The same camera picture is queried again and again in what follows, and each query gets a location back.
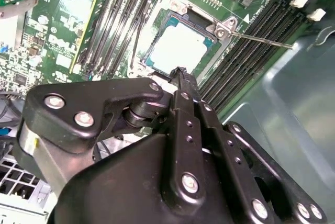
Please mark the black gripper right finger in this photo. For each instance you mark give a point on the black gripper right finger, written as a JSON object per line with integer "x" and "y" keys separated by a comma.
{"x": 244, "y": 179}

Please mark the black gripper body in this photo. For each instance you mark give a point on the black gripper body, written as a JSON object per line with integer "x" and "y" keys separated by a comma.
{"x": 117, "y": 187}

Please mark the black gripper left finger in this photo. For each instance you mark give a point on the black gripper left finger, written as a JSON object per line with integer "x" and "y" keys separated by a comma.
{"x": 78, "y": 95}

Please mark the silver CPU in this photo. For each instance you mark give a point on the silver CPU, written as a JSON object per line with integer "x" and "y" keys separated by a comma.
{"x": 180, "y": 48}

